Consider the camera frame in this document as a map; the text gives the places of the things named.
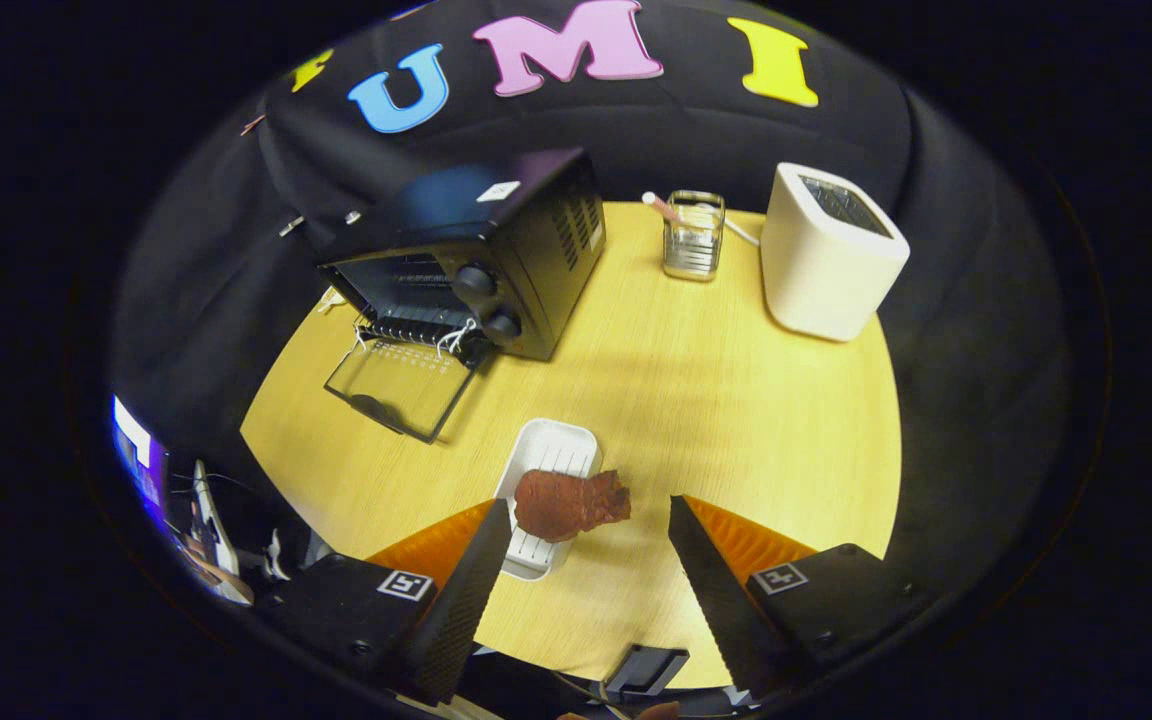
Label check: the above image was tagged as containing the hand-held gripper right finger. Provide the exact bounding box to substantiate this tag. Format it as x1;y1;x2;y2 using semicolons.
668;495;937;701

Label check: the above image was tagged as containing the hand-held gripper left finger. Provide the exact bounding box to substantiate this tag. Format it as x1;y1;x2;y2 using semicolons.
271;498;514;706

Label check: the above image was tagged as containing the brown steak piece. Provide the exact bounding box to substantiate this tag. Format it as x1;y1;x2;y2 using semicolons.
514;469;632;543

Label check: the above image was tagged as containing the black toaster oven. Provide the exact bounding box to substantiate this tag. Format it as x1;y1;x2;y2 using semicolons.
294;148;607;444

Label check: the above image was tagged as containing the white slot toaster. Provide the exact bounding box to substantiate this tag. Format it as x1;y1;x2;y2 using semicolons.
760;162;911;343

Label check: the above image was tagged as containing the white ribbed tray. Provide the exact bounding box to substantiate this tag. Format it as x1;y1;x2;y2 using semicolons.
493;418;602;582

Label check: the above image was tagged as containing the white curved object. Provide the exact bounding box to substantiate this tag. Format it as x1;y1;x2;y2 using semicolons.
176;460;257;607

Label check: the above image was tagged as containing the computer monitor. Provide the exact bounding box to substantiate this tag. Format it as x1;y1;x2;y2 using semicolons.
111;395;169;511

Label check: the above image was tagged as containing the black plastic bracket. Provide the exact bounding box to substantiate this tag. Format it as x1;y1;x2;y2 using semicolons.
601;644;690;701

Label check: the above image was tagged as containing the metal wire basket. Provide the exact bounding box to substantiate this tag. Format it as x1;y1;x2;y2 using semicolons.
662;190;727;282

